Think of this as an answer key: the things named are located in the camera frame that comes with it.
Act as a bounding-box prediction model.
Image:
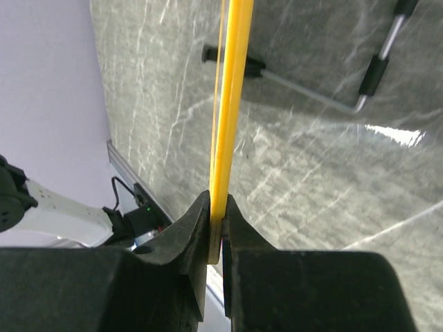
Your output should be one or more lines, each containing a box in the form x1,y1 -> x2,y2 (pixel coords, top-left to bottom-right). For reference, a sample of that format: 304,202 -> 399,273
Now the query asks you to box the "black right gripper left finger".
1,192 -> 210,331

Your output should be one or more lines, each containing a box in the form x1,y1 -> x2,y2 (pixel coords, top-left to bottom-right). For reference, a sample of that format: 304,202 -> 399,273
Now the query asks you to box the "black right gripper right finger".
222,197 -> 417,331

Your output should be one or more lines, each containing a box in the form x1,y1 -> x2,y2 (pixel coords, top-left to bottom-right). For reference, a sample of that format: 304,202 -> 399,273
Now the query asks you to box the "yellow framed whiteboard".
208,1 -> 254,265

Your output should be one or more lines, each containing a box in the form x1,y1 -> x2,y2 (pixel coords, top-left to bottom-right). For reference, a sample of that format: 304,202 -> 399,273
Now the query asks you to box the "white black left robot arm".
1,157 -> 135,248

